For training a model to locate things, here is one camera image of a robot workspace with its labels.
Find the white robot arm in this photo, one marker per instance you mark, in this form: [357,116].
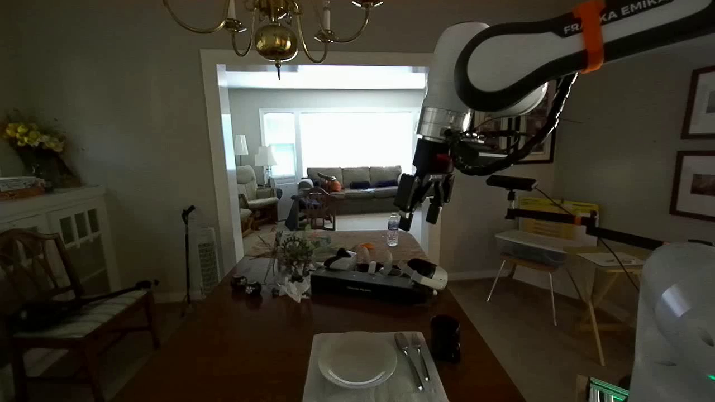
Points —
[505,71]

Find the wooden chair with cushion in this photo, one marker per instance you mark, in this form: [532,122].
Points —
[46,306]

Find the yellow flower bouquet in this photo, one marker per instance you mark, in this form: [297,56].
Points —
[40,148]

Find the white plate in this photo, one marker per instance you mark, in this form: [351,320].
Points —
[358,361]

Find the silver knife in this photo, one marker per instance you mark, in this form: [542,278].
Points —
[400,342]

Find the grey sofa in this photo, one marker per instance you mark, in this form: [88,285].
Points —
[358,190]

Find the white folding table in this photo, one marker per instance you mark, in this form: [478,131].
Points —
[591,271]

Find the black mug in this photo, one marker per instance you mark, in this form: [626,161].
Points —
[445,338]

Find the brass chandelier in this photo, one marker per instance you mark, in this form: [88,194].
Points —
[275,29]

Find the framed picture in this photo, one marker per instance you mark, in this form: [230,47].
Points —
[694,187]
[700,106]

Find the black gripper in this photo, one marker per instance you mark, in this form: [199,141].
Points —
[429,181]

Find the white placemat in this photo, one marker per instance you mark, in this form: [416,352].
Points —
[398,387]

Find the framed picture upper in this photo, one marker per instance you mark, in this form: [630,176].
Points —
[700,106]

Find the black tray with items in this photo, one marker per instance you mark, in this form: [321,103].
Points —
[407,282]

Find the white sideboard cabinet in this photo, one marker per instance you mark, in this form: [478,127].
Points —
[78,218]

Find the framed picture lower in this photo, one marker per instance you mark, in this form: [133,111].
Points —
[694,187]

